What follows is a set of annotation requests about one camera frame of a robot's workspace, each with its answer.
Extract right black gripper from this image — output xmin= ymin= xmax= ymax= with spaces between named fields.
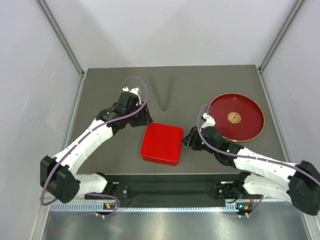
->
xmin=181 ymin=126 xmax=218 ymax=156

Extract red square box lid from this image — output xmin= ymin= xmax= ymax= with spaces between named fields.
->
xmin=140 ymin=122 xmax=184 ymax=159

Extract metal tongs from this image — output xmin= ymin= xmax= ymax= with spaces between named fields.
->
xmin=149 ymin=76 xmax=174 ymax=111

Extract red chocolate box tray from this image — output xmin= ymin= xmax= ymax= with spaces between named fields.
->
xmin=141 ymin=155 xmax=180 ymax=166

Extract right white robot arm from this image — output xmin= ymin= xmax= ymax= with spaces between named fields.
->
xmin=181 ymin=126 xmax=320 ymax=216

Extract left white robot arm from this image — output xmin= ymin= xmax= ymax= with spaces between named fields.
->
xmin=40 ymin=87 xmax=153 ymax=204

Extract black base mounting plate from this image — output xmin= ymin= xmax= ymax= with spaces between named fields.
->
xmin=98 ymin=172 xmax=258 ymax=200

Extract round red plate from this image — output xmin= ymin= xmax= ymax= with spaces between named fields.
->
xmin=207 ymin=93 xmax=265 ymax=142

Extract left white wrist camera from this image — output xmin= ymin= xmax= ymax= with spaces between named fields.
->
xmin=122 ymin=86 xmax=142 ymax=106

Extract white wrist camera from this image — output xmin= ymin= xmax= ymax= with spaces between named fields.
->
xmin=200 ymin=113 xmax=216 ymax=129
xmin=122 ymin=86 xmax=142 ymax=106

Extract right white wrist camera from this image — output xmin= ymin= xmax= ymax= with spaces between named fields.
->
xmin=200 ymin=113 xmax=216 ymax=129

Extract aluminium front rail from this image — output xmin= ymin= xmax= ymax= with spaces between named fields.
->
xmin=39 ymin=181 xmax=313 ymax=213

